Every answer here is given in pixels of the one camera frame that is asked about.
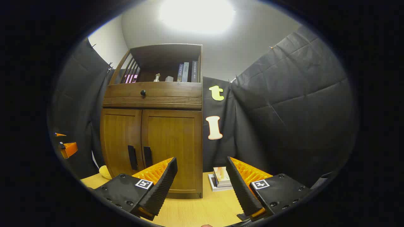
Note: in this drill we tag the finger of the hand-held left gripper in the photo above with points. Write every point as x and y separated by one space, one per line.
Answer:
60 134
70 149

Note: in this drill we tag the dark blue book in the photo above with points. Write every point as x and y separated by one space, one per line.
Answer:
180 73

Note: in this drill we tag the light grey book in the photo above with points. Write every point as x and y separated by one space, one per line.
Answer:
185 72

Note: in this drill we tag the small white figurine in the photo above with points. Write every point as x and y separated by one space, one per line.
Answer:
157 77

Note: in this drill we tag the wooden double-door shoe cabinet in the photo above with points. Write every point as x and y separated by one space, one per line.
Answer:
151 102

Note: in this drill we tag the small white box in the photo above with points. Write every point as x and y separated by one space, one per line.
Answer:
169 79

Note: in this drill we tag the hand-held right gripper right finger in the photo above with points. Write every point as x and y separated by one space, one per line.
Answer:
241 189

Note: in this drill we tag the yellow rounded object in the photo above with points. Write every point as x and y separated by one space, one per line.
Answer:
105 172

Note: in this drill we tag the wooden cabinet door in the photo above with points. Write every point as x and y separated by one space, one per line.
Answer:
118 138
173 135

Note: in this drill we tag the dark grey book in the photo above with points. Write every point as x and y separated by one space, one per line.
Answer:
194 72

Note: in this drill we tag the pink object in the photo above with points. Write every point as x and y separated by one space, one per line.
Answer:
132 78

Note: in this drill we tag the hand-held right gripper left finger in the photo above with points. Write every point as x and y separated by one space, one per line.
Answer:
161 189

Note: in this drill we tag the flat white book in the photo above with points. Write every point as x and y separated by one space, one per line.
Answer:
217 188

